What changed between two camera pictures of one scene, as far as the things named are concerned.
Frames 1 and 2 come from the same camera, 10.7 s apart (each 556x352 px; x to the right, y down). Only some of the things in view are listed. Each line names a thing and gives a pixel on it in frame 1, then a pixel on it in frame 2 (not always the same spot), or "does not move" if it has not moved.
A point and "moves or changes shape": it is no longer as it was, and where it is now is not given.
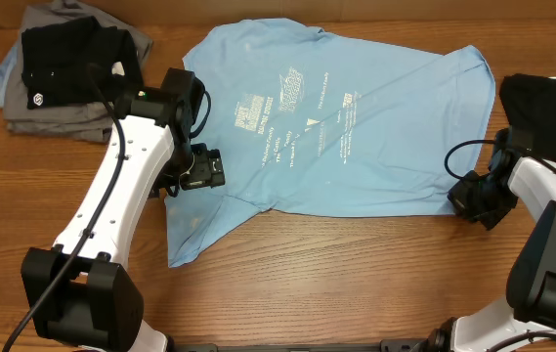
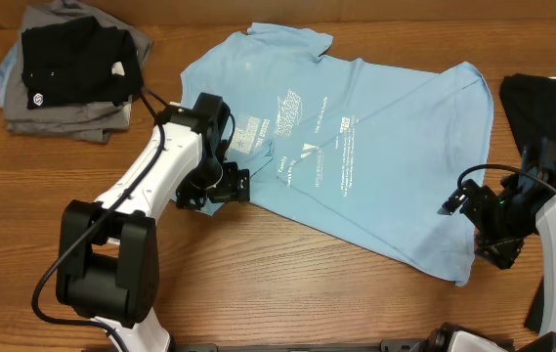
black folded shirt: (77, 61) does not move
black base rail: (395, 345) does not move
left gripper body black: (192, 167) -> (218, 181)
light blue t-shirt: (316, 126) moves or changes shape
